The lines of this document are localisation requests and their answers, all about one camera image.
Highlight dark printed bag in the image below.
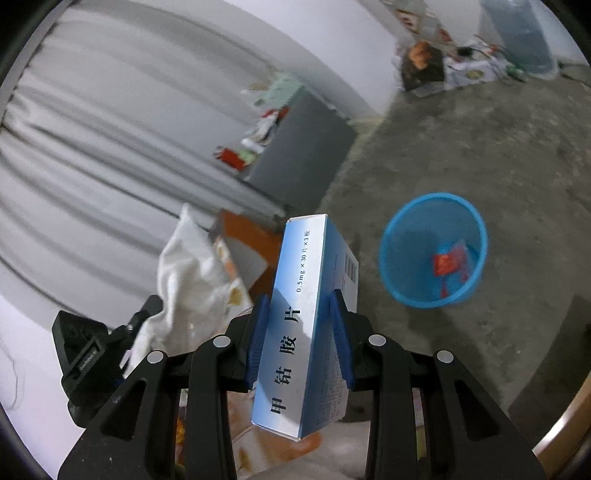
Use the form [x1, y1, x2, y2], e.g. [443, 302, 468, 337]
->
[401, 41, 446, 92]

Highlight green basket on cabinet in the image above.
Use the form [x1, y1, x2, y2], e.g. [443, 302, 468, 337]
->
[255, 72, 303, 109]

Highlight blue plastic waste basket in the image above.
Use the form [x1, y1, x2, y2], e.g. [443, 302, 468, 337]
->
[379, 193, 489, 309]

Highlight orange wooden table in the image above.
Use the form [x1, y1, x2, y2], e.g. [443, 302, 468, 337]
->
[208, 210, 283, 300]

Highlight grey curtain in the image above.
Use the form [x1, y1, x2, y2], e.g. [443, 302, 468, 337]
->
[1, 1, 284, 327]

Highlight large blue water jug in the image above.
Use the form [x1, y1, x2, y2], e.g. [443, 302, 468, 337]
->
[481, 0, 556, 77]

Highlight grey cabinet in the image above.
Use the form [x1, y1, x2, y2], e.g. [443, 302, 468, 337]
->
[239, 88, 356, 215]

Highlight patterned tablecloth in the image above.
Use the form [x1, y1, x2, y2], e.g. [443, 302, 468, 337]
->
[174, 386, 371, 480]

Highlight red snack wrapper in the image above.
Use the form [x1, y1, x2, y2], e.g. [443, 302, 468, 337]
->
[433, 240, 470, 299]

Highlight blue white medicine box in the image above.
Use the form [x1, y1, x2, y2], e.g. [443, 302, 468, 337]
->
[252, 214, 359, 441]

